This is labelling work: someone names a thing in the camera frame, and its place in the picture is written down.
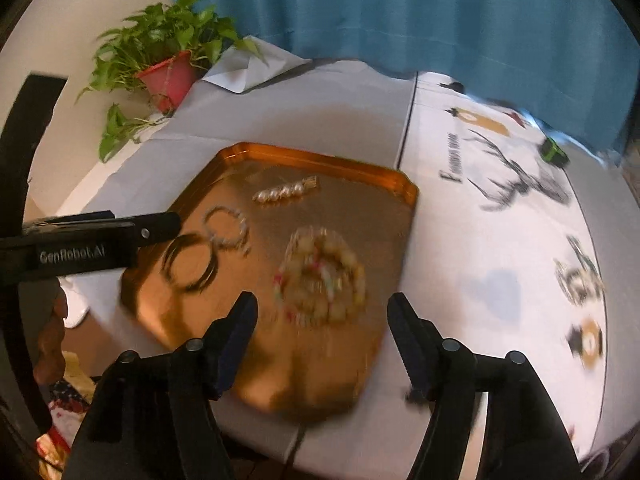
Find white bead bracelet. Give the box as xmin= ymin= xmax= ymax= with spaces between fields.
xmin=252 ymin=175 xmax=321 ymax=206

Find pearl bracelet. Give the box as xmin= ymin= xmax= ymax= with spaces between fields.
xmin=202 ymin=205 xmax=252 ymax=256

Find orange metal tray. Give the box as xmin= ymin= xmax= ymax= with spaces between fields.
xmin=120 ymin=142 xmax=420 ymax=423

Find green leafy plant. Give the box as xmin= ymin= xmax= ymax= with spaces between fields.
xmin=77 ymin=0 xmax=266 ymax=163

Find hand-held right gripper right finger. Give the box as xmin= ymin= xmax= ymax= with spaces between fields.
xmin=387 ymin=292 xmax=583 ymax=480

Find patterned cloth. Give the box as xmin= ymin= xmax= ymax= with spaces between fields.
xmin=34 ymin=350 xmax=98 ymax=468

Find grey tablecloth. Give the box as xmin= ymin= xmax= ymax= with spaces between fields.
xmin=55 ymin=35 xmax=491 ymax=471

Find green and black watch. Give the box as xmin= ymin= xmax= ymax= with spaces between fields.
xmin=541 ymin=136 xmax=572 ymax=164

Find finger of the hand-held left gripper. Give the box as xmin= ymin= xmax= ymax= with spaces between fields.
xmin=22 ymin=210 xmax=182 ymax=248
xmin=0 ymin=74 xmax=69 ymax=241

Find white printed cloth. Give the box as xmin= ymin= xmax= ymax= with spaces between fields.
xmin=395 ymin=71 xmax=621 ymax=466

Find red plant pot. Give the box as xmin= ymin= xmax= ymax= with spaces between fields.
xmin=136 ymin=51 xmax=198 ymax=113

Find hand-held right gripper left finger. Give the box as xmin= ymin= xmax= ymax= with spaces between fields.
xmin=62 ymin=291 xmax=259 ymax=480

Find dark bangle rings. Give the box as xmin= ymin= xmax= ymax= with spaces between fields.
xmin=164 ymin=232 xmax=220 ymax=293

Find blue curtain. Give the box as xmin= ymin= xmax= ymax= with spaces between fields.
xmin=165 ymin=0 xmax=640 ymax=161

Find person's left hand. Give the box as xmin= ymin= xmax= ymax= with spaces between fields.
xmin=32 ymin=290 xmax=68 ymax=386

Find colourful beaded bracelet bundle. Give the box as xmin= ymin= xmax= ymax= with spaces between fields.
xmin=272 ymin=226 xmax=367 ymax=329

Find white round floor device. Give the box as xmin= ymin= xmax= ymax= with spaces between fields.
xmin=61 ymin=280 xmax=92 ymax=329

